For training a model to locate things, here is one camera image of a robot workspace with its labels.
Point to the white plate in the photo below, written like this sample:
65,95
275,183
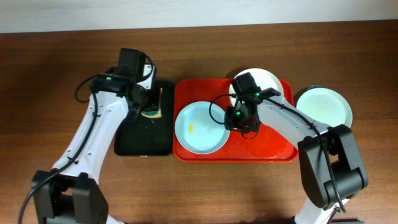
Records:
264,79

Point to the black rectangular tray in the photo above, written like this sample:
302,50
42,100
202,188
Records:
149,136

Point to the pale green plate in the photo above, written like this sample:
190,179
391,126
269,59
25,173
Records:
324,105

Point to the green yellow sponge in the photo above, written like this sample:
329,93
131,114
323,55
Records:
152,114

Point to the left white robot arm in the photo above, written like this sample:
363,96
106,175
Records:
69,192

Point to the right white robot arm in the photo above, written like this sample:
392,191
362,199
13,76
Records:
332,170

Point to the red plastic tray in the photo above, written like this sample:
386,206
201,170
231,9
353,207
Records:
267,146

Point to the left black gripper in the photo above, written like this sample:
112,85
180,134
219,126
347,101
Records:
155,103

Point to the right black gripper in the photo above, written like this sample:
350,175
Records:
231,125

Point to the light blue plate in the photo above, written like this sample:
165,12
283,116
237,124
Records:
198,129

